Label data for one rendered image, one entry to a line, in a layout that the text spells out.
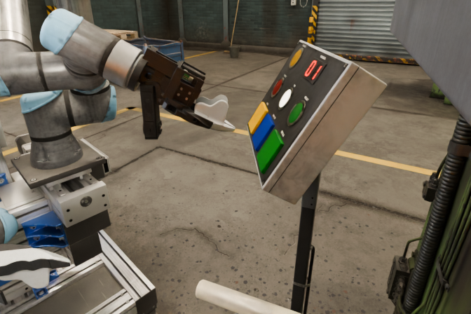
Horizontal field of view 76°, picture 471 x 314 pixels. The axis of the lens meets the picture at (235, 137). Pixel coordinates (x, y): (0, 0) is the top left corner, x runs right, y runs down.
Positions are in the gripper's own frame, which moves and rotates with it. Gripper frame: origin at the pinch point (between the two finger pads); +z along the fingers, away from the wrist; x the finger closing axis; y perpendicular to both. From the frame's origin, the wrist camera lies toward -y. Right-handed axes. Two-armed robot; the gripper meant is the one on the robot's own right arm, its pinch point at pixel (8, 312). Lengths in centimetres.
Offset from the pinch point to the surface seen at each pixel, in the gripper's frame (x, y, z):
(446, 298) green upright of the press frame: -26, 7, 45
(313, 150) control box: -40.4, -4.3, 24.1
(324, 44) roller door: -817, 66, -57
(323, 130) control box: -40.9, -8.2, 25.3
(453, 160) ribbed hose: -34, -9, 43
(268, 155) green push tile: -41.7, -1.0, 15.4
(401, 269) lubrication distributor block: -39, 16, 42
